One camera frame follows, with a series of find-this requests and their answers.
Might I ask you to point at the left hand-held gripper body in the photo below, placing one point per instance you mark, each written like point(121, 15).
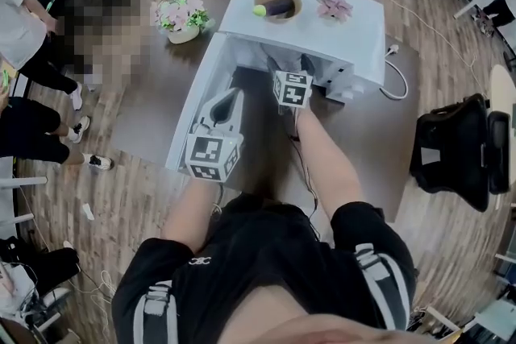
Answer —
point(207, 151)

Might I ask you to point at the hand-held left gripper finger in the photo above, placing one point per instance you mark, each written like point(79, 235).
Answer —
point(240, 109)
point(209, 109)

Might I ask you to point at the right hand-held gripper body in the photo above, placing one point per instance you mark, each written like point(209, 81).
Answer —
point(292, 90)

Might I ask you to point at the white microwave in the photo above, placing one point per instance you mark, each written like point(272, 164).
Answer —
point(354, 36)

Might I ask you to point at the person's right forearm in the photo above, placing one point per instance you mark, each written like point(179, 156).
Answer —
point(326, 165)

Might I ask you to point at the person's left forearm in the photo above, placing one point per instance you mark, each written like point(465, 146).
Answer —
point(193, 213)

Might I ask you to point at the purple toy eggplant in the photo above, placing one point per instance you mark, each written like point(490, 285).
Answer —
point(279, 5)

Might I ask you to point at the pink succulent decoration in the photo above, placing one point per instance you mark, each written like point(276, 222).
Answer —
point(333, 8)

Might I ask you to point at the potted pink flowers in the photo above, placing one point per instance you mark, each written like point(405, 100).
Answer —
point(181, 18)

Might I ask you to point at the person's black shirt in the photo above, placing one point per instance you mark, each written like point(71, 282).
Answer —
point(262, 254)

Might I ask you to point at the white paper scrap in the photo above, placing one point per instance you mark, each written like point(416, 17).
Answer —
point(88, 212)

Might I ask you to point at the small white table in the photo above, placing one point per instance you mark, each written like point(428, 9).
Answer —
point(20, 181)

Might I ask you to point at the round wooden table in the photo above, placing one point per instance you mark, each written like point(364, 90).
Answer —
point(504, 88)

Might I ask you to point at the green object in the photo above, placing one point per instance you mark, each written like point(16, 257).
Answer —
point(5, 78)

